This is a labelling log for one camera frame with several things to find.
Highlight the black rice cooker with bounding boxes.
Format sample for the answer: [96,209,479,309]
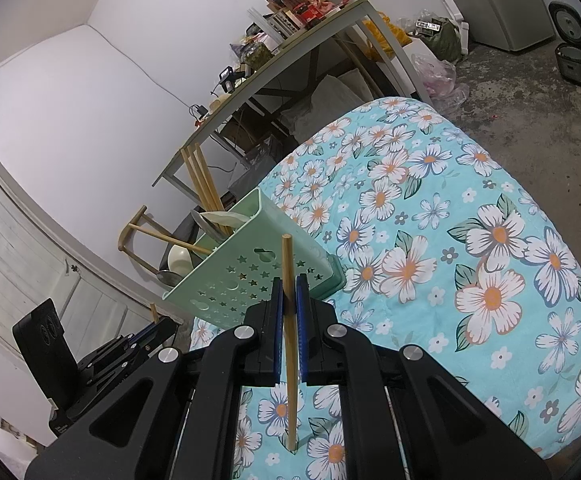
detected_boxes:
[547,1,581,88]

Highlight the grey refrigerator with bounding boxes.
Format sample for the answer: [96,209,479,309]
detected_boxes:
[463,0,560,53]

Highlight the red bottles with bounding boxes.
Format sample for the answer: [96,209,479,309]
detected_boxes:
[278,0,323,28]

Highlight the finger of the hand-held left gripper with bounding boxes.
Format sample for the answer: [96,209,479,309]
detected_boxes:
[87,319,180,362]
[92,324,181,377]

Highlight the floral turquoise blanket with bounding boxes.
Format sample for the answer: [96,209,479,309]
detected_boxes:
[188,95,581,480]

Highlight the grey pillow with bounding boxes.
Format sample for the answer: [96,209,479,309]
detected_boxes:
[280,71,371,133]

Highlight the pale green soup spoon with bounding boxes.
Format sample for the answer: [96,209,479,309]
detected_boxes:
[203,211,247,231]

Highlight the dark green bag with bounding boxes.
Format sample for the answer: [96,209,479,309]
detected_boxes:
[420,16,465,65]

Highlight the glass jar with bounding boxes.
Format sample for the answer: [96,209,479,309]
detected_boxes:
[243,42,274,70]

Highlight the yellow bag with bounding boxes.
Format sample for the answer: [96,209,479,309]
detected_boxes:
[363,9,415,63]

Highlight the pink plastic bag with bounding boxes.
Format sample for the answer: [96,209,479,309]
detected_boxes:
[411,54,472,113]

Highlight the white panel door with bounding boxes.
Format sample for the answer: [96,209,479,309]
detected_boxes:
[0,140,168,386]

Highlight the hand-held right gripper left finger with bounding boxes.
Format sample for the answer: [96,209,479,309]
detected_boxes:
[24,276,286,480]

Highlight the green plastic utensil holder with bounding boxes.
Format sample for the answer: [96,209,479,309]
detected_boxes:
[162,187,345,326]

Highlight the metal spoon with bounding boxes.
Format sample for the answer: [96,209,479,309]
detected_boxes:
[193,210,236,241]

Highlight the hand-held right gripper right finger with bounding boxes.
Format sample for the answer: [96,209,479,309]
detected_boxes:
[295,275,554,480]

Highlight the white foam board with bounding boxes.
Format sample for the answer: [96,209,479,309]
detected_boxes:
[437,0,472,55]

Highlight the grey long table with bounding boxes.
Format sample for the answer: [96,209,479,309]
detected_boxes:
[151,0,433,203]

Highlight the white plastic spoon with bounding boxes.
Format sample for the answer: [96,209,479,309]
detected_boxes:
[167,246,207,273]

